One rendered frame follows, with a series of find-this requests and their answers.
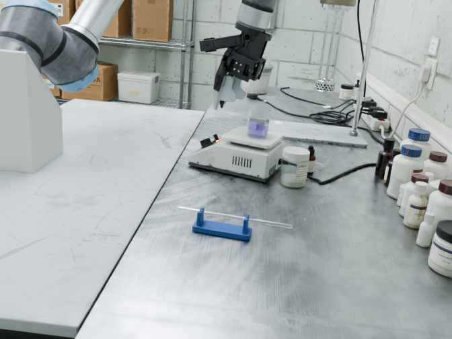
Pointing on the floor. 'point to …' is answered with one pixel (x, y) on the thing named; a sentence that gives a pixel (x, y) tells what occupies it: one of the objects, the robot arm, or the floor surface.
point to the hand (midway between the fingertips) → (217, 102)
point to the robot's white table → (82, 212)
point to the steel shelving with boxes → (157, 8)
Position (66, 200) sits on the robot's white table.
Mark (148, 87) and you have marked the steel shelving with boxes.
